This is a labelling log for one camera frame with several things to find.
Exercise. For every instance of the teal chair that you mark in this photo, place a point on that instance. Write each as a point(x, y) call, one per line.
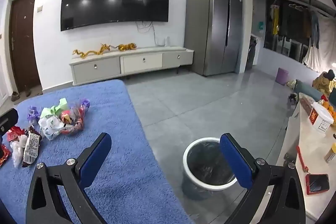
point(307, 90)

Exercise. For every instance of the red white snack wrapper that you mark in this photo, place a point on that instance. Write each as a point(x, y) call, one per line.
point(15, 133)

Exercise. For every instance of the yellow hanging garment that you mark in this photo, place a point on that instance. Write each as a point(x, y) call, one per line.
point(275, 22)

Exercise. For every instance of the long golden dragon ornament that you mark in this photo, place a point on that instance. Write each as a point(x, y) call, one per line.
point(92, 52)

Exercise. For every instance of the white table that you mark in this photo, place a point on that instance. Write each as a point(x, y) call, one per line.
point(315, 150)

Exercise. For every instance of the short golden dragon ornament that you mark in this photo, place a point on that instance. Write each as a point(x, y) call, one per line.
point(127, 47)

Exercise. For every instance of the white plastic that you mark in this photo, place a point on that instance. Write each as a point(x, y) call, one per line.
point(17, 151)

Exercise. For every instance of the brown wooden door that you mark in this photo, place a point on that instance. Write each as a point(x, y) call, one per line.
point(23, 40)

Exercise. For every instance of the red yellow printed wrapper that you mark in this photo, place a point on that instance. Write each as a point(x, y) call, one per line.
point(4, 155)

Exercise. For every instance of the wall light switch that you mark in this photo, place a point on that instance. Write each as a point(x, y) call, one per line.
point(39, 8)

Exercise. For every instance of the white green printed plastic bag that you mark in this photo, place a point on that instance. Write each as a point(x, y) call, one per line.
point(51, 128)

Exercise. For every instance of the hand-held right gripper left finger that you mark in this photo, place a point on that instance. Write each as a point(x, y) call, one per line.
point(95, 158)

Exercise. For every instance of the orange fruit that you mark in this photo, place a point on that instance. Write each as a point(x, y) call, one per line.
point(332, 109)
point(325, 103)

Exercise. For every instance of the dark item on floor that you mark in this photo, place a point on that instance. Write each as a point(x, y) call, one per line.
point(293, 99)

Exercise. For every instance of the brown shoe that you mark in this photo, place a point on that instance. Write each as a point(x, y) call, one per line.
point(15, 96)

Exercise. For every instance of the dark wrapper white label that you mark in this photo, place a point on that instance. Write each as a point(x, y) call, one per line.
point(32, 148)

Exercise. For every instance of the blue plush blanket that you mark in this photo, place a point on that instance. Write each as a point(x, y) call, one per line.
point(126, 140)

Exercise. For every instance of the white hanging sheet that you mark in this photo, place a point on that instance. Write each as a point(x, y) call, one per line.
point(325, 45)

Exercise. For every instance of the white plastic basket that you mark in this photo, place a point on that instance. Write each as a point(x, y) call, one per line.
point(321, 119)

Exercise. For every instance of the denim hanging garment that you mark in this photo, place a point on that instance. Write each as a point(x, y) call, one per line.
point(315, 29)

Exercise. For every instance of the grey double-door refrigerator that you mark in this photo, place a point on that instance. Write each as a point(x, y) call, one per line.
point(210, 27)

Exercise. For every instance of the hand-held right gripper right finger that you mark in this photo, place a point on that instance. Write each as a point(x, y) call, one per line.
point(236, 163)

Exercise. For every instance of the clear bag of red wrappers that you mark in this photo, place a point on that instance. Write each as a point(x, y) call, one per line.
point(74, 119)

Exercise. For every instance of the grey white television cabinet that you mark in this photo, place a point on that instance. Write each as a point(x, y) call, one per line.
point(141, 60)

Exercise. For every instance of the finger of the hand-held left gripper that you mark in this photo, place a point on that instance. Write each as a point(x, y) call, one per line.
point(8, 119)

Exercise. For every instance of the white trash bin black liner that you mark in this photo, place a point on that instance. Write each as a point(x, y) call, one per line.
point(190, 153)

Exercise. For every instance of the red phone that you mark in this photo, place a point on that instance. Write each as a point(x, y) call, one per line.
point(317, 183)

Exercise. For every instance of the white router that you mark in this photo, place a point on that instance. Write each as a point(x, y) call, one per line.
point(166, 41)

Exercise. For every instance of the purple candy wrapper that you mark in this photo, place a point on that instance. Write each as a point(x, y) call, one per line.
point(32, 113)

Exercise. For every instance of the light green paper wrapper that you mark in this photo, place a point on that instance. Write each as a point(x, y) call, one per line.
point(56, 109)

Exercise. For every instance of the yellow cloth on floor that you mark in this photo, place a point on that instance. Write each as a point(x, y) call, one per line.
point(291, 83)

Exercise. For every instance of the teal wall holder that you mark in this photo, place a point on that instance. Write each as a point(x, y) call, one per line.
point(261, 25)

